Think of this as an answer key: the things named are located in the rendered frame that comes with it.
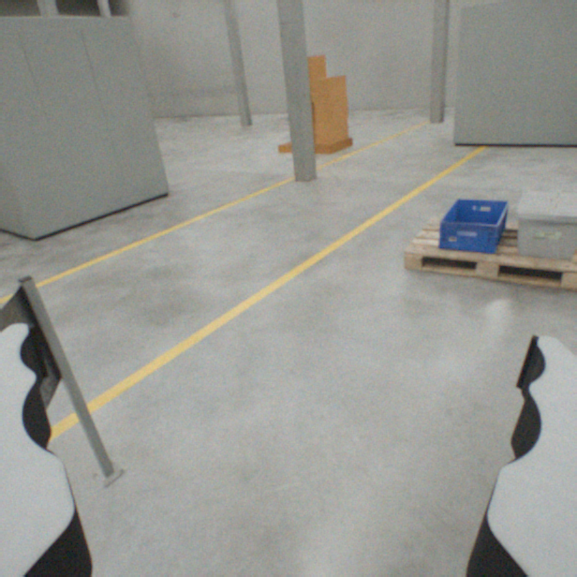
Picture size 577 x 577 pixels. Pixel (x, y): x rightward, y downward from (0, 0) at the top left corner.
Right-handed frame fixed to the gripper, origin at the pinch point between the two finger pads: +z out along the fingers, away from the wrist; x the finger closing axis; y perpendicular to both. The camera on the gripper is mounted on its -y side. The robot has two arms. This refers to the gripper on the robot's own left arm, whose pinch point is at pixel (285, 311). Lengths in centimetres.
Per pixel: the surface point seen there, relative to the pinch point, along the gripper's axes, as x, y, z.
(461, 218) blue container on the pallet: 150, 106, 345
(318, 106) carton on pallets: 55, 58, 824
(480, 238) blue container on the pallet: 141, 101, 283
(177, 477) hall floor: -44, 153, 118
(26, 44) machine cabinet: -277, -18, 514
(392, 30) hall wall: 280, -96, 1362
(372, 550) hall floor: 33, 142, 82
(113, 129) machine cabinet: -220, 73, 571
